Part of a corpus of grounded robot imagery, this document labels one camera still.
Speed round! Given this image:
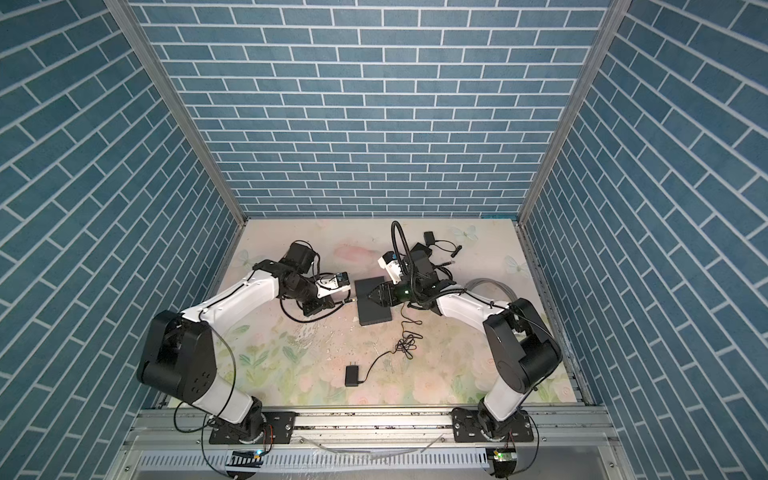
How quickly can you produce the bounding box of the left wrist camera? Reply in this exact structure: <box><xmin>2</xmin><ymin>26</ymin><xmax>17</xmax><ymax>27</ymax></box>
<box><xmin>315</xmin><ymin>272</ymin><xmax>351</xmax><ymax>298</ymax></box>

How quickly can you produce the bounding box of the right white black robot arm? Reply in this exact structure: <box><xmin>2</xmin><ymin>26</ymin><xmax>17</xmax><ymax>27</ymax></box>
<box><xmin>366</xmin><ymin>278</ymin><xmax>562</xmax><ymax>423</ymax></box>

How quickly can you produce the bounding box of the white slotted cable duct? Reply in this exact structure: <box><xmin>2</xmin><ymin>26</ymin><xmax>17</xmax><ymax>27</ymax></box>
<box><xmin>138</xmin><ymin>448</ymin><xmax>489</xmax><ymax>473</ymax></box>

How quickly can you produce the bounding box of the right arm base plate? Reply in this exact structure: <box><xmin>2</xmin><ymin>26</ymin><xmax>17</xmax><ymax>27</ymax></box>
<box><xmin>450</xmin><ymin>407</ymin><xmax>535</xmax><ymax>443</ymax></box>

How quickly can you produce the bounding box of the black loose power adapter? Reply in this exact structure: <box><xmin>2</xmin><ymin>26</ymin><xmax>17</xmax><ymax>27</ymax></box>
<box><xmin>344</xmin><ymin>365</ymin><xmax>360</xmax><ymax>388</ymax></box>

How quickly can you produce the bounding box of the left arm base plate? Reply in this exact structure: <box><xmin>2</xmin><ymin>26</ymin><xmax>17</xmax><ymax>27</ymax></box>
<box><xmin>209</xmin><ymin>409</ymin><xmax>297</xmax><ymax>446</ymax></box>

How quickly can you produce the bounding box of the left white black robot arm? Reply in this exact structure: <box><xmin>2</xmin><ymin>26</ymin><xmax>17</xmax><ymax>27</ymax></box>
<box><xmin>136</xmin><ymin>260</ymin><xmax>351</xmax><ymax>425</ymax></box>

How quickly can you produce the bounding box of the aluminium front rail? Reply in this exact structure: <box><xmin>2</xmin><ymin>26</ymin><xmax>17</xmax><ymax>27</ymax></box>
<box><xmin>122</xmin><ymin>406</ymin><xmax>619</xmax><ymax>451</ymax></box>

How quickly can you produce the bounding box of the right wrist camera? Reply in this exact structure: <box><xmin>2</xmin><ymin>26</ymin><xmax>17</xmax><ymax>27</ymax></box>
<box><xmin>378</xmin><ymin>251</ymin><xmax>407</xmax><ymax>284</ymax></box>

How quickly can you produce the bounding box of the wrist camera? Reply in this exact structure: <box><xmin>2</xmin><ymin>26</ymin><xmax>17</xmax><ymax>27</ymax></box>
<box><xmin>315</xmin><ymin>272</ymin><xmax>351</xmax><ymax>298</ymax></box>
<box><xmin>378</xmin><ymin>251</ymin><xmax>407</xmax><ymax>284</ymax></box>

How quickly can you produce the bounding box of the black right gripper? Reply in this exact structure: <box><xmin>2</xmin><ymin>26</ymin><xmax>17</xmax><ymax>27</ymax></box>
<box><xmin>365</xmin><ymin>280</ymin><xmax>423</xmax><ymax>307</ymax></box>

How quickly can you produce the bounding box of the grey ethernet cable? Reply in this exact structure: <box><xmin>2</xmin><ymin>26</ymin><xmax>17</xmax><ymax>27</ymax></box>
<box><xmin>464</xmin><ymin>277</ymin><xmax>517</xmax><ymax>307</ymax></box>

